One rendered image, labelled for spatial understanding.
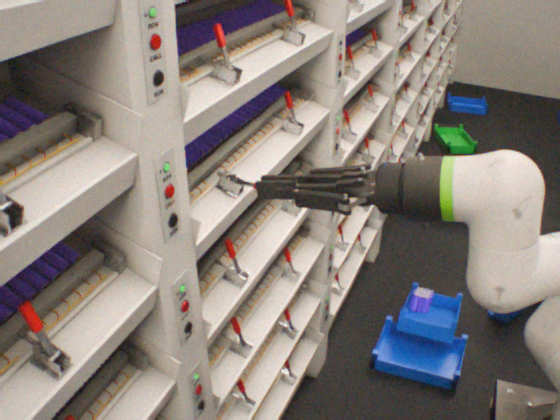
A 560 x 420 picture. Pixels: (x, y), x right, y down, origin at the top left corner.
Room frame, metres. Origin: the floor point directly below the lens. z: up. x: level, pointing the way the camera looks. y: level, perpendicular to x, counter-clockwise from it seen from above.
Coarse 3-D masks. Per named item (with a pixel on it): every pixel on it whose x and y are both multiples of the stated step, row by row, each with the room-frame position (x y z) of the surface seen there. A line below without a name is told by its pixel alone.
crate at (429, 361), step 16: (384, 336) 1.37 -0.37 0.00; (400, 336) 1.36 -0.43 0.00; (416, 336) 1.35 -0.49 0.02; (464, 336) 1.27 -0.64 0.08; (384, 352) 1.29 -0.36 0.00; (400, 352) 1.28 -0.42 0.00; (416, 352) 1.28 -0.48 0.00; (432, 352) 1.28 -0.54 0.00; (448, 352) 1.27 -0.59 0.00; (384, 368) 1.20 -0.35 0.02; (400, 368) 1.17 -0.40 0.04; (416, 368) 1.21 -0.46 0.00; (432, 368) 1.20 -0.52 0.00; (448, 368) 1.20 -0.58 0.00; (432, 384) 1.13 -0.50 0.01; (448, 384) 1.11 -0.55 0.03
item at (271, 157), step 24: (312, 96) 1.18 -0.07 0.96; (312, 120) 1.10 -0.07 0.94; (264, 144) 0.94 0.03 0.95; (288, 144) 0.97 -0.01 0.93; (240, 168) 0.84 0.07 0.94; (264, 168) 0.86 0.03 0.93; (192, 192) 0.75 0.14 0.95; (216, 192) 0.76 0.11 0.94; (192, 216) 0.62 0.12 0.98; (216, 216) 0.70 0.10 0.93
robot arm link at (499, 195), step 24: (456, 168) 0.62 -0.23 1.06; (480, 168) 0.60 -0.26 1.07; (504, 168) 0.58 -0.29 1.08; (528, 168) 0.58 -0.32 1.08; (456, 192) 0.59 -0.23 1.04; (480, 192) 0.58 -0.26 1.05; (504, 192) 0.56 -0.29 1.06; (528, 192) 0.56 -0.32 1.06; (456, 216) 0.59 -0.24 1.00; (480, 216) 0.57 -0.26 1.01; (504, 216) 0.55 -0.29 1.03; (528, 216) 0.55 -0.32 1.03; (480, 240) 0.57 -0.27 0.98; (504, 240) 0.55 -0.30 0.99; (528, 240) 0.55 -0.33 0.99
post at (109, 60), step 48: (48, 48) 0.58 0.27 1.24; (96, 48) 0.55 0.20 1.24; (144, 96) 0.56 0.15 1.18; (144, 144) 0.55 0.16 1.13; (144, 192) 0.54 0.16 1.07; (144, 240) 0.54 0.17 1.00; (192, 240) 0.62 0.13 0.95; (192, 288) 0.61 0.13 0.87; (144, 336) 0.55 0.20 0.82; (192, 336) 0.59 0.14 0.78
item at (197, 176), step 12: (276, 108) 1.06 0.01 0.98; (252, 120) 0.98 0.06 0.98; (264, 120) 0.99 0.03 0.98; (240, 132) 0.92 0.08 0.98; (252, 132) 0.94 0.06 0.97; (228, 144) 0.87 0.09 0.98; (240, 144) 0.90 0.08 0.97; (216, 156) 0.82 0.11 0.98; (228, 156) 0.86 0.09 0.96; (240, 156) 0.87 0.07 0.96; (204, 168) 0.78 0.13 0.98; (216, 168) 0.82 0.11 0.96; (228, 168) 0.82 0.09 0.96; (192, 180) 0.74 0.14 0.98
